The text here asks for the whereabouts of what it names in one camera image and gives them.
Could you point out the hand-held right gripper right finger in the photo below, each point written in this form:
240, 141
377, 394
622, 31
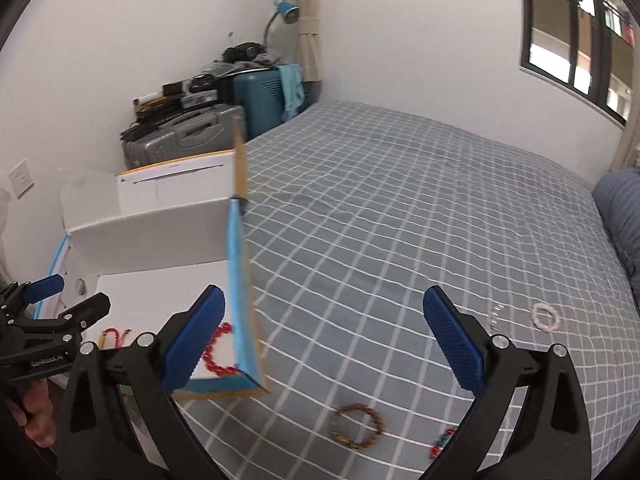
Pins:
455, 345

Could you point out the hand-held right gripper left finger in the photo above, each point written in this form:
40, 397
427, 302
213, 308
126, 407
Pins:
192, 345

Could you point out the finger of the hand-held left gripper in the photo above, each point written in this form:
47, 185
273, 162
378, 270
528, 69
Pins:
82, 315
47, 287

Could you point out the pearl earrings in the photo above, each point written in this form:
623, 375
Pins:
495, 317

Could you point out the printed cardboard box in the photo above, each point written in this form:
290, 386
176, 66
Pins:
150, 240

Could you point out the person's left hand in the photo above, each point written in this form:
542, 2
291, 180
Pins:
37, 415

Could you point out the grey checked bed sheet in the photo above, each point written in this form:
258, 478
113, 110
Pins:
400, 210

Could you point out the silver suitcase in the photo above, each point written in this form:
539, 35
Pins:
185, 135

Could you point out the blue striped pillow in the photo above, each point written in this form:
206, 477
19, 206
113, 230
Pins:
620, 220

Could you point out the stack of flat boxes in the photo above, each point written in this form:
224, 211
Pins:
175, 95

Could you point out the teal suitcase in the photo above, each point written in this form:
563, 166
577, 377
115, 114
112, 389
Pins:
260, 100

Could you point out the light blue cloth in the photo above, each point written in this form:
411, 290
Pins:
292, 90

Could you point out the grey cloth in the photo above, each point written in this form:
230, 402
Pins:
235, 67

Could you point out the black bag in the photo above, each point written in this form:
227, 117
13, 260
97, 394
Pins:
245, 51

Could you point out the beige tied curtain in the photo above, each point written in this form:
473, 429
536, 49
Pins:
307, 45

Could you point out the dark framed window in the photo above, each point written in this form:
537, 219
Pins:
565, 35

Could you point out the blue desk lamp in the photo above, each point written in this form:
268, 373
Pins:
287, 10

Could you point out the white wall switch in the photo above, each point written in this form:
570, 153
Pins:
21, 177

